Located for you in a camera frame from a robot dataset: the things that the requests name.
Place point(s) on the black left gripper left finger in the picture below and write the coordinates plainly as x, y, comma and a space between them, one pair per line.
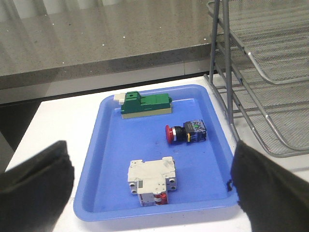
33, 194

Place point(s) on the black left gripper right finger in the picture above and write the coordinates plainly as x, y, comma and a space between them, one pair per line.
274, 199

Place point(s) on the mesh tray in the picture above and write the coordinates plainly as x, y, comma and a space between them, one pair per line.
277, 29
277, 115
269, 76

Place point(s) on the red emergency stop button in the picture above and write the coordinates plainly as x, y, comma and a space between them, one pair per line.
191, 131

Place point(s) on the blue plastic tray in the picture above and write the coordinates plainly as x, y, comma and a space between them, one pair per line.
202, 169

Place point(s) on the green terminal block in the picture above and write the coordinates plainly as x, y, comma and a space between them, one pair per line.
133, 104

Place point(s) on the grey stone counter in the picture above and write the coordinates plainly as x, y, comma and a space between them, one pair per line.
55, 47

